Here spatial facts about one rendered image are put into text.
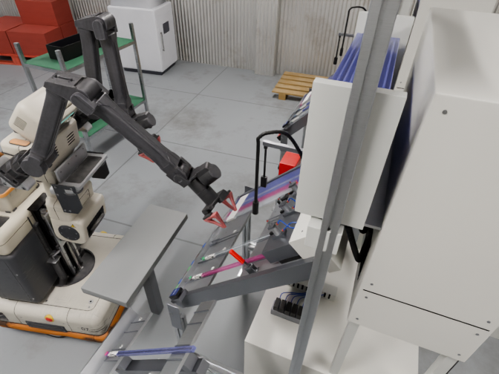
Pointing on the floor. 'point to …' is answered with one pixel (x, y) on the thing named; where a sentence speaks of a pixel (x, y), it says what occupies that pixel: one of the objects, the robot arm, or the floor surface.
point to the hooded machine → (146, 34)
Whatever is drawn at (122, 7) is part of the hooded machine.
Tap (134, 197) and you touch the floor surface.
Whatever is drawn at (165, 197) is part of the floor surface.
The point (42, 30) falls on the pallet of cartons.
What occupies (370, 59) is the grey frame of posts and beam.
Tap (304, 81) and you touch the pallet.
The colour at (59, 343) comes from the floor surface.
